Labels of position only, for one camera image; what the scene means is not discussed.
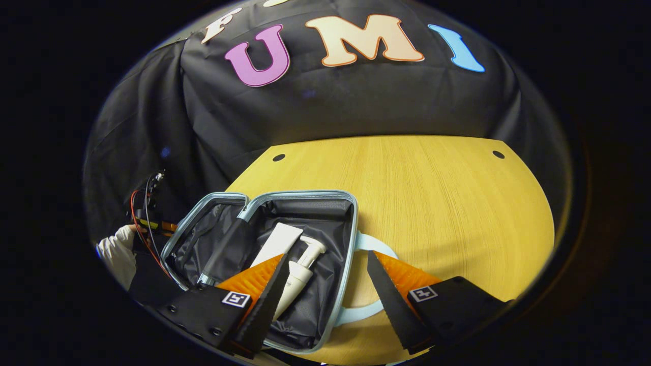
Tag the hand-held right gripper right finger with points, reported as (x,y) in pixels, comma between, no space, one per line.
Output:
(394,305)

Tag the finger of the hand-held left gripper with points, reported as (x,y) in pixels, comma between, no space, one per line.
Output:
(169,227)

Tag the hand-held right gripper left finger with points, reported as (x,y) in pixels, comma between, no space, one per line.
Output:
(267,305)

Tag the white pump bottle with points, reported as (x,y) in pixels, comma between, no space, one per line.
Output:
(297,277)

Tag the white squeeze tube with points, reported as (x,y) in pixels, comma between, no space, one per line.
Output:
(279,241)

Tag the light blue suitcase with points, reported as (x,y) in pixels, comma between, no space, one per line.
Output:
(325,229)

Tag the black backdrop cloth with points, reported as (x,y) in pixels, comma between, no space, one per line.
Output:
(356,101)

